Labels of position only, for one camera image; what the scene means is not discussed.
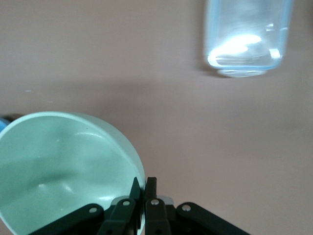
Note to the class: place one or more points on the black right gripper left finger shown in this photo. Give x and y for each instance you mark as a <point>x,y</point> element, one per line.
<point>122,213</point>

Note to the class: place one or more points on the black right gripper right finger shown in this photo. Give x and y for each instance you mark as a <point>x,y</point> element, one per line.
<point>156,213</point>

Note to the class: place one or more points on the light green bowl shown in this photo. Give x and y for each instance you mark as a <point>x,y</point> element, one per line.
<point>61,159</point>

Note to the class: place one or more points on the blue bowl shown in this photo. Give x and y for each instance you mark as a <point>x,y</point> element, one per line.
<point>2,124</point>

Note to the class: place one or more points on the clear plastic food container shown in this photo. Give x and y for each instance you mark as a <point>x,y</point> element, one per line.
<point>244,36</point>

